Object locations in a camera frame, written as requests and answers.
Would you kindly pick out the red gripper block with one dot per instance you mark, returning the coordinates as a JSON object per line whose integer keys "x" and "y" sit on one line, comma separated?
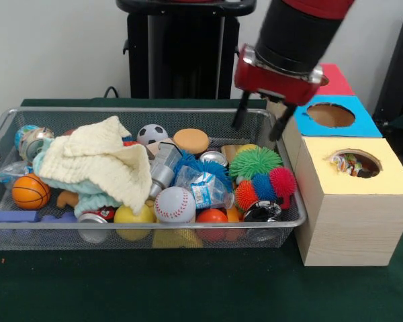
{"x": 272, "y": 82}

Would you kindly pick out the small pink spiky ball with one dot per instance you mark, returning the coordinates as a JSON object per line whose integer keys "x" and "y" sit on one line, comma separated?
{"x": 282, "y": 181}

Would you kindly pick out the colourful patterned cloth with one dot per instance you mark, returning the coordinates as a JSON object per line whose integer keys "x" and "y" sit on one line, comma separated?
{"x": 349, "y": 164}

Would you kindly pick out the cream knitted cloth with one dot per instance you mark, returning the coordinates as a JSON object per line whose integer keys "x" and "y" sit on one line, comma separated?
{"x": 99, "y": 164}

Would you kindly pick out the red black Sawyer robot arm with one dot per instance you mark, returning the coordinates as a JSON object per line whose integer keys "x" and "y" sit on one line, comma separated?
{"x": 299, "y": 30}

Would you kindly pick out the wooden box with three holes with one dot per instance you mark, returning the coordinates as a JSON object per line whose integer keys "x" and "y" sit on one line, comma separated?
{"x": 356, "y": 228}

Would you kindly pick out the shallow metal mesh bin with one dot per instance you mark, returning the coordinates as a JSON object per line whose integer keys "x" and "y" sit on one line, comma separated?
{"x": 87, "y": 117}

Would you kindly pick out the green puffer ball with eyes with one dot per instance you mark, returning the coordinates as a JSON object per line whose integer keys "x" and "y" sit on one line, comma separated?
{"x": 254, "y": 162}

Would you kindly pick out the orange round sponge disc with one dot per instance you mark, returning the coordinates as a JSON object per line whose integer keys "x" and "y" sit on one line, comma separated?
{"x": 190, "y": 139}

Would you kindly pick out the blue puffer ball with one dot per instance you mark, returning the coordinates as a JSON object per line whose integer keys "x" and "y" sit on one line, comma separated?
{"x": 189, "y": 162}

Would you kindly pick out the small soccer ball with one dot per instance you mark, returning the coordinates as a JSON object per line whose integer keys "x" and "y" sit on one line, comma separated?
{"x": 152, "y": 134}

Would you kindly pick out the white baseball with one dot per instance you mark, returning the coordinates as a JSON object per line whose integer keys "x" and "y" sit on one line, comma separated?
{"x": 174, "y": 204}

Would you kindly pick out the yellow smiley ball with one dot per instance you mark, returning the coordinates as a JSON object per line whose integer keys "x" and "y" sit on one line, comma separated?
{"x": 132, "y": 216}

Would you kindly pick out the small orange basketball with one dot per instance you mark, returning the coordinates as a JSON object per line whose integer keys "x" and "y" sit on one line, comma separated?
{"x": 31, "y": 192}

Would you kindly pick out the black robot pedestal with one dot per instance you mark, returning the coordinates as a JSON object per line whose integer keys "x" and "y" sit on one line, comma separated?
{"x": 194, "y": 50}

